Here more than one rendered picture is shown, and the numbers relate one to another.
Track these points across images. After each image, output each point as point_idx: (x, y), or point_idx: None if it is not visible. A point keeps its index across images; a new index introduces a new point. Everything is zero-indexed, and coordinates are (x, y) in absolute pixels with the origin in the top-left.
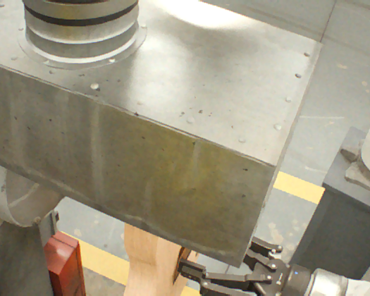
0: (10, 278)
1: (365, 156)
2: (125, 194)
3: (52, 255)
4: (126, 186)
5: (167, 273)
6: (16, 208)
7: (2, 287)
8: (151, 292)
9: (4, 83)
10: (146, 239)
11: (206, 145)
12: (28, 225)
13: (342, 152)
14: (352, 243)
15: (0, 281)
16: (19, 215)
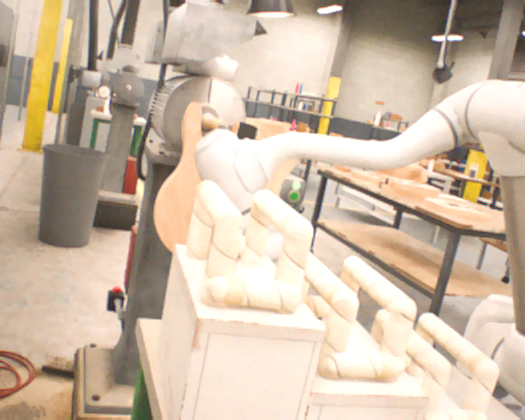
0: (160, 250)
1: None
2: (172, 45)
3: None
4: (173, 40)
5: (195, 176)
6: (166, 118)
7: (152, 247)
8: (179, 169)
9: (171, 18)
10: (186, 114)
11: (183, 5)
12: (169, 142)
13: (454, 364)
14: None
15: (153, 240)
16: (166, 125)
